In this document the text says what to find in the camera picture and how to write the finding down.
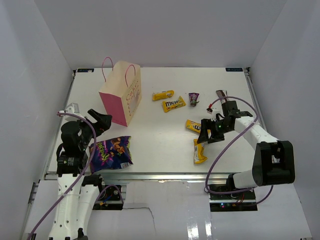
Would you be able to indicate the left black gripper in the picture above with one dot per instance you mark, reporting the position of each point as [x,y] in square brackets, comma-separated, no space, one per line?
[105,120]

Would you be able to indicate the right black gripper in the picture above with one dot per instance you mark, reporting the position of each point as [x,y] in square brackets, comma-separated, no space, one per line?
[204,135]

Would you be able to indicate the yellow candy pack front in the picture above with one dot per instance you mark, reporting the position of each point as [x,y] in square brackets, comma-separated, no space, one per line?
[198,153]

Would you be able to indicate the yellow M&M's pack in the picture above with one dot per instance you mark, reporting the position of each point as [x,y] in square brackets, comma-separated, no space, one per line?
[193,126]
[171,105]

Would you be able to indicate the pink beige paper bag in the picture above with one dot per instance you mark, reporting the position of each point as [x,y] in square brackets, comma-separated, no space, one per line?
[121,92]

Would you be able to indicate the purple snack chip bag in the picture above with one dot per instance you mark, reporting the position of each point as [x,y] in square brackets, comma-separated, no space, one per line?
[111,154]

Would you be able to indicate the small purple candy pack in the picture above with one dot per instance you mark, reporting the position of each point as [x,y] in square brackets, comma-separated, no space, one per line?
[193,98]

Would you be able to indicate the brown chocolate bar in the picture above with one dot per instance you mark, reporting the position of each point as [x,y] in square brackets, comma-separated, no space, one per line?
[222,95]

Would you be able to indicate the yellow candy bar pack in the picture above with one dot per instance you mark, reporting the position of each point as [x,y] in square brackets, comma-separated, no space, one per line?
[162,95]

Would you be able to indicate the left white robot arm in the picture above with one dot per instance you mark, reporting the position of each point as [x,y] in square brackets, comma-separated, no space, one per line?
[77,192]

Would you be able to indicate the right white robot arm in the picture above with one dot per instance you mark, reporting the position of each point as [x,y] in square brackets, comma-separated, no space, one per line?
[273,162]

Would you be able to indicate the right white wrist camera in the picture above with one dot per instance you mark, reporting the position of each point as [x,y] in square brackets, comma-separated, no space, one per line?
[215,114]

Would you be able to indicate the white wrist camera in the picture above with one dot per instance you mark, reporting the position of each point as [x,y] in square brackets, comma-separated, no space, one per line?
[215,114]
[72,110]

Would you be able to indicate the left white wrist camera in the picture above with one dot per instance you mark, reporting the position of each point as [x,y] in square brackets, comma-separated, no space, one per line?
[72,110]

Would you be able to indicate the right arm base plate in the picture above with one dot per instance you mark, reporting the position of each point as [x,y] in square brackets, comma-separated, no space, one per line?
[238,202]

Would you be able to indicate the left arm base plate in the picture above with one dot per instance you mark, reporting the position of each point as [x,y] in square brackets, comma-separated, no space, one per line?
[110,200]

